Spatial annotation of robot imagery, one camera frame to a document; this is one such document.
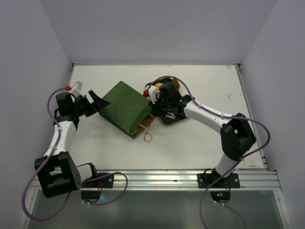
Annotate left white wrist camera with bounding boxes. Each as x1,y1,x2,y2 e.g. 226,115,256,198
70,81,82,98

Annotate round yellow fake bun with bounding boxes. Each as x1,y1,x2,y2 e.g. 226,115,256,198
154,83,163,88

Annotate aluminium rail frame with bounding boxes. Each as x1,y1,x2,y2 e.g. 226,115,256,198
21,65,291,229

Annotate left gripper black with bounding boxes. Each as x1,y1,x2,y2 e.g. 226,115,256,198
71,90,109,117

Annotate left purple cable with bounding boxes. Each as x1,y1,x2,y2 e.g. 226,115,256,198
21,85,129,220

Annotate green brown paper bag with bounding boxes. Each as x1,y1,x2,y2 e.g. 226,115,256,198
99,81,157,141

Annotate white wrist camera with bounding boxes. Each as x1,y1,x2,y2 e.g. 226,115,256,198
70,81,82,98
143,86,161,104

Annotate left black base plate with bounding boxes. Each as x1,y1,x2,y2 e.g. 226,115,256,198
82,173,114,189

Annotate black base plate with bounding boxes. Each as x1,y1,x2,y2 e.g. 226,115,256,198
82,173,114,189
197,168,239,189

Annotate dark green tray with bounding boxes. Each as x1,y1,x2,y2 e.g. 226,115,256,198
145,76,191,125

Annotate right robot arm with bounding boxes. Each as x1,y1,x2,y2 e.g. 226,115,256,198
143,82,256,187

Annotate metal tongs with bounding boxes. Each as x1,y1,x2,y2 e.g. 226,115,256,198
166,113,175,119

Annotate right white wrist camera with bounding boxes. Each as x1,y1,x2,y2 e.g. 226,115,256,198
143,86,161,104

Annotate brown fake croissant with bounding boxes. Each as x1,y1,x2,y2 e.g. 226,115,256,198
171,79,180,91

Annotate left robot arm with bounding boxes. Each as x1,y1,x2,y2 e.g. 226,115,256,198
34,90,110,198

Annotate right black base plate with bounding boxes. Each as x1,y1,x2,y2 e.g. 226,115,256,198
197,168,239,189

